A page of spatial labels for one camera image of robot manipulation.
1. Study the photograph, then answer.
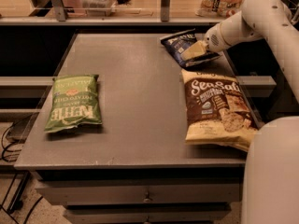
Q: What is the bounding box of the brown sea salt chip bag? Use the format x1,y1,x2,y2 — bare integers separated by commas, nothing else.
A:
181,70,258,152

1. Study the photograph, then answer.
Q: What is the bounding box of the black cables left floor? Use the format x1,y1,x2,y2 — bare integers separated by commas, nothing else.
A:
0,115,45,224

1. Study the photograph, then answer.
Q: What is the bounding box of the green Kettle chip bag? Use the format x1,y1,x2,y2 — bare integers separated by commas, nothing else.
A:
44,75,102,133

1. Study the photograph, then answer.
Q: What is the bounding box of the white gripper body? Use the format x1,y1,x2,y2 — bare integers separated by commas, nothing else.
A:
204,23,231,52

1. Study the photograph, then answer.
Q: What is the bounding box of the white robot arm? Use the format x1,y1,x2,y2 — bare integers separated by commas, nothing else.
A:
203,0,299,224

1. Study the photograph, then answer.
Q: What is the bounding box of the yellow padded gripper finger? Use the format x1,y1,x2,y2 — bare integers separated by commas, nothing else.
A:
181,40,207,61

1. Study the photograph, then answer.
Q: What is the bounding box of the clear plastic container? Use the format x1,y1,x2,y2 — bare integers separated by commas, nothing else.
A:
80,0,116,17

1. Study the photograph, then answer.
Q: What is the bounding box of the metal shelf rail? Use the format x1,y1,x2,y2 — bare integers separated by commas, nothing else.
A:
0,0,223,26

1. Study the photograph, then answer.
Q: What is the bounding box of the colourful snack bag on shelf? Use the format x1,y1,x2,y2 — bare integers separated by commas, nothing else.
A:
195,0,244,18

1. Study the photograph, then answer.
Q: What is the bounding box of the grey lower drawer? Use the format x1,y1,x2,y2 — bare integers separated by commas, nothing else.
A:
64,204,231,224

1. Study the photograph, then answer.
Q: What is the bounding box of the blue chip bag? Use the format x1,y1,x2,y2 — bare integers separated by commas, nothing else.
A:
160,29,220,69

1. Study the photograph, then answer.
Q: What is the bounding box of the grey upper drawer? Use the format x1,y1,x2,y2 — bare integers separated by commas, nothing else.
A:
36,180,242,205

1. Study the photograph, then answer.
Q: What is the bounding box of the grey drawer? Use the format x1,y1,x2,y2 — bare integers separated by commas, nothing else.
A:
36,180,242,205
64,204,231,224

